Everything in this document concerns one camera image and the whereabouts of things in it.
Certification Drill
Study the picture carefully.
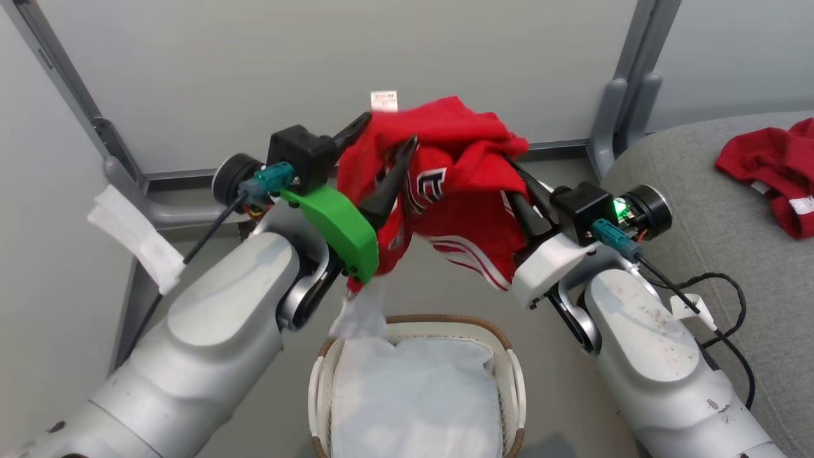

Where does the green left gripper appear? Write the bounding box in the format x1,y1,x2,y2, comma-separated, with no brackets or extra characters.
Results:
280,113,419,285

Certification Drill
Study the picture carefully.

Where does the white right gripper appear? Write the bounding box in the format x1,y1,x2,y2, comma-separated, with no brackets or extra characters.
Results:
507,159,602,310

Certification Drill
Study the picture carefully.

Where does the red jersey with striped trim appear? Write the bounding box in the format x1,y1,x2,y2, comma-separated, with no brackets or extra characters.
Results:
336,91,530,300

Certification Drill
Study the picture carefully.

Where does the red garment with elastic waistband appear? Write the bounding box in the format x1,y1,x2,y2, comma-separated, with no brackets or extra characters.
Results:
715,118,814,240

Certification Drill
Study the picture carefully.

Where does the grey couch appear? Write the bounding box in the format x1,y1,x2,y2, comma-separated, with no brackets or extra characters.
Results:
601,111,814,458

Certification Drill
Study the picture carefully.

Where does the white laundry basket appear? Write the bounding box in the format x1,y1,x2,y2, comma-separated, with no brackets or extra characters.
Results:
308,314,527,458

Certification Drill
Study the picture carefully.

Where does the white cloth garment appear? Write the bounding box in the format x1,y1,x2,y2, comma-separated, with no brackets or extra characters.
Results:
329,280,503,458

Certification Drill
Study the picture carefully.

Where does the white crumpled paper strip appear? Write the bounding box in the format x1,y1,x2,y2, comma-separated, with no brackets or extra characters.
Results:
87,184,185,295

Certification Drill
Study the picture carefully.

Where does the grey partition base rail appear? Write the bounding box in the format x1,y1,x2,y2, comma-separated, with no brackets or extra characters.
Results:
145,139,592,182

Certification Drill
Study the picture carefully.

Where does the black cable with teal connector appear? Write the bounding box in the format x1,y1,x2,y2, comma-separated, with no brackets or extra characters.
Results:
591,219,757,411
121,162,296,366

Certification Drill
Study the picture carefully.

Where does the grey metal partition post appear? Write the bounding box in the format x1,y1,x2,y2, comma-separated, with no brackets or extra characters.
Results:
0,0,255,230
586,0,681,181

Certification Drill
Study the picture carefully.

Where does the white cable tag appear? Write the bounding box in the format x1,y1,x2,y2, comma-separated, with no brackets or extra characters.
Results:
670,294,719,331

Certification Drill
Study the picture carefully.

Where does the black looped cable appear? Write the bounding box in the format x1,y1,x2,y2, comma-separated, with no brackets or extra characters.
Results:
677,272,746,349

